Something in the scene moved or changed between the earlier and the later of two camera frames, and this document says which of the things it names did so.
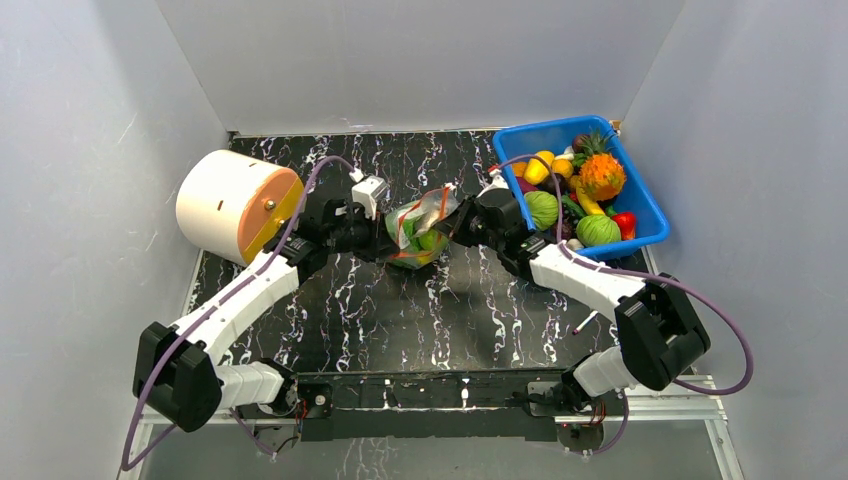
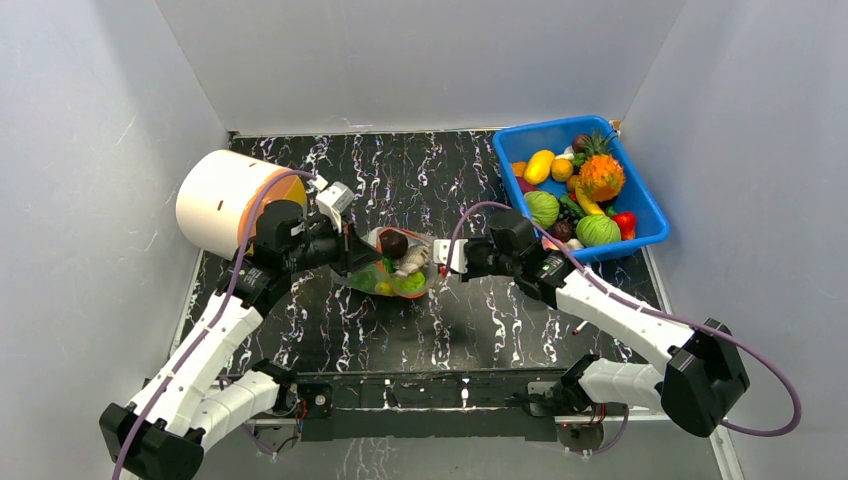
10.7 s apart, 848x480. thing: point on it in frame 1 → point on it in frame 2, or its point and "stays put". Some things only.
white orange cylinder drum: (232, 204) stays put
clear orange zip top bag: (412, 227) → (408, 267)
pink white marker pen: (576, 330) stays put
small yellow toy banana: (589, 205) stays put
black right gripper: (464, 225) → (468, 258)
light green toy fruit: (433, 240) → (414, 282)
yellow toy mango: (537, 168) stays put
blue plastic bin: (515, 144) stays put
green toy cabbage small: (543, 207) stays put
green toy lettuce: (408, 228) → (366, 279)
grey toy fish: (433, 213) → (414, 261)
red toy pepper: (627, 224) stays put
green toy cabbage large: (596, 229) stays put
